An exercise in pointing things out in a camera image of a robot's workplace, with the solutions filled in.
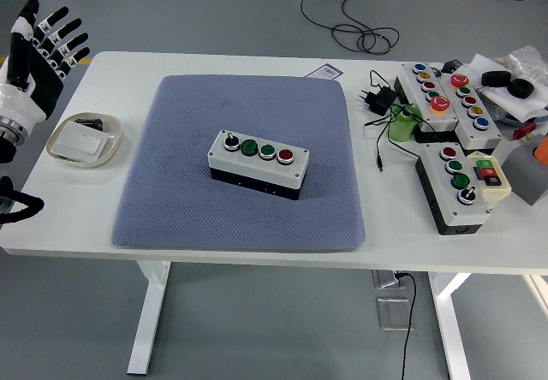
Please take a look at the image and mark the white table leg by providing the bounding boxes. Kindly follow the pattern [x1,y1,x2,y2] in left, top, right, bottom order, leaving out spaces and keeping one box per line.
[127,262,173,376]
[427,271,473,380]

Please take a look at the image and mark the white table frame bar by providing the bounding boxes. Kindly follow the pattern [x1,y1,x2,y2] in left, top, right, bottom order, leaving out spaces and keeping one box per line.
[521,274,548,312]

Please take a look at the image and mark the black floor power cable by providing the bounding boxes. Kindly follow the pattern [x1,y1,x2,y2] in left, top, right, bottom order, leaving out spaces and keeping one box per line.
[394,270,418,380]

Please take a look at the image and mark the black adapter cord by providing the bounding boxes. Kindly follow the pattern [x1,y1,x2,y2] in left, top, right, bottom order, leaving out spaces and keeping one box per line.
[363,69,436,172]

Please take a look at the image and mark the green plastic cylinder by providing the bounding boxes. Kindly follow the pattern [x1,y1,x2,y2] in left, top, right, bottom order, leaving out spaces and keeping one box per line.
[388,103,423,144]

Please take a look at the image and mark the white wall switch plate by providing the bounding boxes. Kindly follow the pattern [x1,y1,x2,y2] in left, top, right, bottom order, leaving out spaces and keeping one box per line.
[57,122,112,158]

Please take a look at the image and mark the white shallow dish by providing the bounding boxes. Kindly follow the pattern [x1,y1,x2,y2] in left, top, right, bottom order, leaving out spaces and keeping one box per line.
[45,112,126,169]

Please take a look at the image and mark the black looped floor cable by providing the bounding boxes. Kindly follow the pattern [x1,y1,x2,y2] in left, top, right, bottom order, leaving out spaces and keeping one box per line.
[300,0,402,56]

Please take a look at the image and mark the beige red-green switch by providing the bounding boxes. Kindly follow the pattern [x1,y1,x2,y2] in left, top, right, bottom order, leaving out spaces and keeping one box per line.
[466,151,513,208]

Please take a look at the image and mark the orange cylinder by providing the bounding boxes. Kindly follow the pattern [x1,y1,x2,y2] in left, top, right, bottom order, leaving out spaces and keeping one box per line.
[533,134,548,165]

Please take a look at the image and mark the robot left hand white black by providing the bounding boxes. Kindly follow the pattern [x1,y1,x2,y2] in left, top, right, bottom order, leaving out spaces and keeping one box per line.
[0,0,92,127]

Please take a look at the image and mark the black foam ring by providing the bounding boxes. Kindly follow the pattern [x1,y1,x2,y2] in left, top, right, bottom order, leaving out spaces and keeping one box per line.
[507,78,537,100]
[480,70,513,88]

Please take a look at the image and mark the red knob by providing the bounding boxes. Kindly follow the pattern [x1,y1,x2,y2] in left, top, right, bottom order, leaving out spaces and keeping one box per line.
[513,122,539,141]

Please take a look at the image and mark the five-button box with emergency stop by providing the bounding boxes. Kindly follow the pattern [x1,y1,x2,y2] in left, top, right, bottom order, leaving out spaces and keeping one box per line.
[413,71,503,152]
[393,62,460,135]

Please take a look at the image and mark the silver floor socket box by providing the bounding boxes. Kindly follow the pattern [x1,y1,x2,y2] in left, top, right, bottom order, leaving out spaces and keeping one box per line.
[371,270,408,289]
[376,296,416,332]

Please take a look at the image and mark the blue-grey quilted mat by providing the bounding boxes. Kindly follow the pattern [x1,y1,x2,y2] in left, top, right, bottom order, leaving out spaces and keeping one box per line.
[110,74,367,252]

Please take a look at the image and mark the white paper sheet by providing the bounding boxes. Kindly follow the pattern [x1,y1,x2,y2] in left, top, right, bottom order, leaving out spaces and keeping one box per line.
[468,53,548,123]

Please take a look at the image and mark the grey block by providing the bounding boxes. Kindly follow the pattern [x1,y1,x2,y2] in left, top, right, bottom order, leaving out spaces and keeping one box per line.
[500,134,548,206]

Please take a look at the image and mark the grey four-button control box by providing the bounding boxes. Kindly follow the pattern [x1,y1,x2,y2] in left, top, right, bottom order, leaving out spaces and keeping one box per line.
[414,142,493,236]
[207,129,311,202]

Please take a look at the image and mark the small dark metal part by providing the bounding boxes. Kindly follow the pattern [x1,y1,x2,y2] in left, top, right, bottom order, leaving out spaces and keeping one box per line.
[73,117,104,131]

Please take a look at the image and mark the clear plastic bag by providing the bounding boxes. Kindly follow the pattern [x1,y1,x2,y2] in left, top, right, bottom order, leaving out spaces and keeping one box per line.
[498,45,548,82]

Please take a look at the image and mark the purple barcode label card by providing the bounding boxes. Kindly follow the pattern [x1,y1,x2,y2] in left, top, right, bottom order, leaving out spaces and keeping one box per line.
[306,62,344,80]

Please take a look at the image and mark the black power adapter plug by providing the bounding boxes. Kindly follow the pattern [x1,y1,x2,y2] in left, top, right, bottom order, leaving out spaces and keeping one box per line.
[357,86,399,117]

